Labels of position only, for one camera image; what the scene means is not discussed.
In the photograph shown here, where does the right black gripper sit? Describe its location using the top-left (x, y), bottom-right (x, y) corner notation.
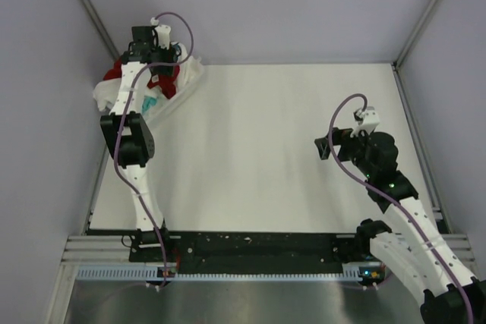
top-left (315, 124), bottom-right (376, 178)

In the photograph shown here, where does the red t shirt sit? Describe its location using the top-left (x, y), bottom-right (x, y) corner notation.
top-left (103, 58), bottom-right (180, 99)

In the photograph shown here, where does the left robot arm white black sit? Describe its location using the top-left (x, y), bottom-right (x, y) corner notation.
top-left (100, 24), bottom-right (177, 261)

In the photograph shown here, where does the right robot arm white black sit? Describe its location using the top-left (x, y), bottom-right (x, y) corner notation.
top-left (314, 127), bottom-right (485, 323)

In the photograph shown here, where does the white plastic basket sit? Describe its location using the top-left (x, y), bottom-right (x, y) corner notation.
top-left (110, 62), bottom-right (199, 121)

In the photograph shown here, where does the white printed t shirt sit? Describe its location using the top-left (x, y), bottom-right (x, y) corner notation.
top-left (171, 42), bottom-right (204, 92)

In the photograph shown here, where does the white t shirt pile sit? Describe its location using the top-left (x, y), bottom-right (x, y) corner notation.
top-left (93, 78), bottom-right (169, 119)

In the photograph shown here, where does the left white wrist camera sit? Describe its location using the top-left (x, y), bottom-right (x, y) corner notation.
top-left (150, 17), bottom-right (172, 49)

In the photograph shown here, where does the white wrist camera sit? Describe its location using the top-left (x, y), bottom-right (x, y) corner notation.
top-left (351, 106), bottom-right (380, 137)
top-left (150, 17), bottom-right (172, 49)

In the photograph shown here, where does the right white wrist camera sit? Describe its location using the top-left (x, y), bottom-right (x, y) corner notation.
top-left (351, 106), bottom-right (380, 137)

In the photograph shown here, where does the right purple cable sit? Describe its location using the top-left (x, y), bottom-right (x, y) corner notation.
top-left (328, 93), bottom-right (475, 324)

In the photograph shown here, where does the purple cable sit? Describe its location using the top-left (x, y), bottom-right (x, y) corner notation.
top-left (112, 11), bottom-right (197, 291)
top-left (328, 93), bottom-right (475, 324)

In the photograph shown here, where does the left aluminium corner post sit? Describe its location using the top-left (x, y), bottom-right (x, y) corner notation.
top-left (78, 0), bottom-right (120, 61)

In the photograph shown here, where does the aluminium corner post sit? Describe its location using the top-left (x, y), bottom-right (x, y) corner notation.
top-left (78, 0), bottom-right (120, 61)
top-left (393, 0), bottom-right (443, 70)

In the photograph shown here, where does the grey slotted cable duct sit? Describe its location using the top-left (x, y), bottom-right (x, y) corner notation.
top-left (76, 266), bottom-right (362, 282)

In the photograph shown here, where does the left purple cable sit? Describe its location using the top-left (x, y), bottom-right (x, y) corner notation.
top-left (112, 11), bottom-right (197, 291)

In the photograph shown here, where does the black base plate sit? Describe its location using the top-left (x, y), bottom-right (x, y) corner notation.
top-left (128, 229), bottom-right (384, 274)

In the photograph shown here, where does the aluminium frame rail front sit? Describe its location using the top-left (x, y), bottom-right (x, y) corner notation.
top-left (61, 236), bottom-right (130, 264)

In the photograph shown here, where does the right aluminium corner post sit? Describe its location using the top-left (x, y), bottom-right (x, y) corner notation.
top-left (393, 0), bottom-right (443, 70)

